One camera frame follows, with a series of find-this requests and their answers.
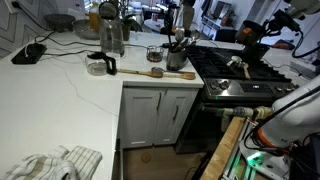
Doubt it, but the tall glass pitcher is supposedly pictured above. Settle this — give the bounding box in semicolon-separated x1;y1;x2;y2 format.
98;1;125;58

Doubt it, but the wooden spoon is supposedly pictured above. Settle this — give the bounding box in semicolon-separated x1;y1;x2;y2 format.
161;70;197;81
116;67;165;80

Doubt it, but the metal mixing bowl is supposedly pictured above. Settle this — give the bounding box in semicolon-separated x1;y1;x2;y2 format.
72;19;101;41

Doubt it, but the metal ladle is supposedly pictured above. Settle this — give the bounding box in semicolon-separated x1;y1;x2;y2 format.
174;28;201;51

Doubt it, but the orange bottle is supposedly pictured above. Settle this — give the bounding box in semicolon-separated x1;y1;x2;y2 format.
88;1;101;33

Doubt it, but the black slotted spoon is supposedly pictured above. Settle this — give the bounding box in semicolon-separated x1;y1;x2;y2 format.
165;3;179;53

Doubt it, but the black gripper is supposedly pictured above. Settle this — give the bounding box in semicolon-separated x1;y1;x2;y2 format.
261;9;303;36

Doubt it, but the white rice spoon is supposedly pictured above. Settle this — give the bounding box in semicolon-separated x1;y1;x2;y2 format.
230;55;244;66

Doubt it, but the wooden plank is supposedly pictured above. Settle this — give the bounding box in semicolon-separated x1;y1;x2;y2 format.
199;116;247;180

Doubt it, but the small pot with orange handle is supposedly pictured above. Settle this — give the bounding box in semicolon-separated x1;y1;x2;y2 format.
234;19;265;47

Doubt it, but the steel utensil holder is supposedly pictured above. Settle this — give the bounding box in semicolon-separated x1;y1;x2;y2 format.
165;46;190;71

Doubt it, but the black equipment box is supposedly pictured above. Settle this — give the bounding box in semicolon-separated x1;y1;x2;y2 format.
289;133;320;180

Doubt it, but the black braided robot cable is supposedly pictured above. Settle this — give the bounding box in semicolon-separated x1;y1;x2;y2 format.
291;29;320;60

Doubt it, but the steel gas stove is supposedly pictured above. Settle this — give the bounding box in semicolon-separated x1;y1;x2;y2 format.
174;44;303;155

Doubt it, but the wooden spatula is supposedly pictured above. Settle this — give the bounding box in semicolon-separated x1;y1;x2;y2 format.
241;61;252;80

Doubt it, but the black power cable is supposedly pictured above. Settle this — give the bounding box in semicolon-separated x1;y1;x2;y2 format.
11;1;56;43

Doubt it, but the striped dish towel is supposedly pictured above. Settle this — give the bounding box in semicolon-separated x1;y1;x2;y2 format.
2;144;103;180

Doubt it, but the picture frame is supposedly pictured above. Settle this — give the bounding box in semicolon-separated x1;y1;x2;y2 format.
213;0;233;20

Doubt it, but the dark stone bowl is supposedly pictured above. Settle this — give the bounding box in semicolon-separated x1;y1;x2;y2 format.
44;13;76;33

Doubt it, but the black power box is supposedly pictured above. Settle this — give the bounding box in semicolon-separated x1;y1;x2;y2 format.
10;42;48;65

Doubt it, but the small glass jar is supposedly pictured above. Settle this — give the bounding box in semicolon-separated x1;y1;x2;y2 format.
146;45;165;64

